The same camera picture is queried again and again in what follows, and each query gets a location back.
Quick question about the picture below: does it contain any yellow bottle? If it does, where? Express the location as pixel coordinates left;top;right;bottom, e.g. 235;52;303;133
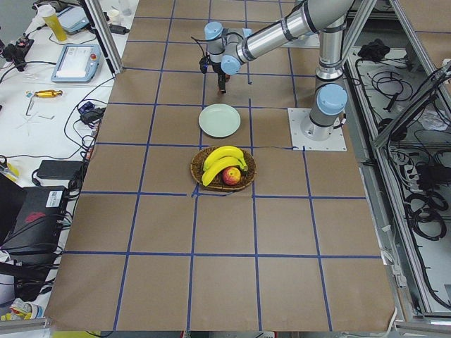
37;4;67;42

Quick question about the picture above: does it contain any yellow banana bunch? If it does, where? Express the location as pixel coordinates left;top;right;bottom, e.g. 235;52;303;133
202;146;247;187

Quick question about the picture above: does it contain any black power adapter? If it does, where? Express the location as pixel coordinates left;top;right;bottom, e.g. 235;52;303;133
36;160;82;180

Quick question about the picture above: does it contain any red apple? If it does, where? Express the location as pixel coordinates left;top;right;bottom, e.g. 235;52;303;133
222;167;242;187

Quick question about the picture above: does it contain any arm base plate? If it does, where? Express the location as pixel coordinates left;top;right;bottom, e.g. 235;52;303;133
288;108;347;151

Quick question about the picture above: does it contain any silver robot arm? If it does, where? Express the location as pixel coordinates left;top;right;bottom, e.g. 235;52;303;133
198;1;353;142

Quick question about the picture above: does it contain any brown wicker basket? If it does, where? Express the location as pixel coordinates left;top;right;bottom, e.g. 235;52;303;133
190;146;257;192

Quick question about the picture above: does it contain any light green plate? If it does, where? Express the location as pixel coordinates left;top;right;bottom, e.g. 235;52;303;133
198;104;241;138

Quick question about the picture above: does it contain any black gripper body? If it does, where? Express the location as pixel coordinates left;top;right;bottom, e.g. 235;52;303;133
199;53;230;92

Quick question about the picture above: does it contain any aluminium frame post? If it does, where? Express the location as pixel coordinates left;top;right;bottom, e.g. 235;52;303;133
81;0;123;75

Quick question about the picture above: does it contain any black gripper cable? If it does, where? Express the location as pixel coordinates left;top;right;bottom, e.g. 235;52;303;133
190;35;212;75

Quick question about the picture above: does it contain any grey teach pendant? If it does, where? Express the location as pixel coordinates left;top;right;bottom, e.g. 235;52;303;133
51;44;101;83
57;6;89;35

